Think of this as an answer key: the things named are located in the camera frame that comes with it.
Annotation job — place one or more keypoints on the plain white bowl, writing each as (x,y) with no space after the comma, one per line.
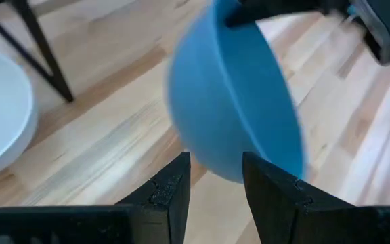
(2,112)

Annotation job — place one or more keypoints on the wooden shelf with black legs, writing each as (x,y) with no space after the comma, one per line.
(45,51)

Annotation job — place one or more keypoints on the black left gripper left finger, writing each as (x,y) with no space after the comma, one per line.
(164,203)

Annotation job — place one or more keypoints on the plain blue bowl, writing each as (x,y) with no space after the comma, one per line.
(215,101)

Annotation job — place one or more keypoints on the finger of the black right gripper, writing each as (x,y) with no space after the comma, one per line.
(266,8)

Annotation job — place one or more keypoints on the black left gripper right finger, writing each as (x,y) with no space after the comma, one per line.
(276,203)

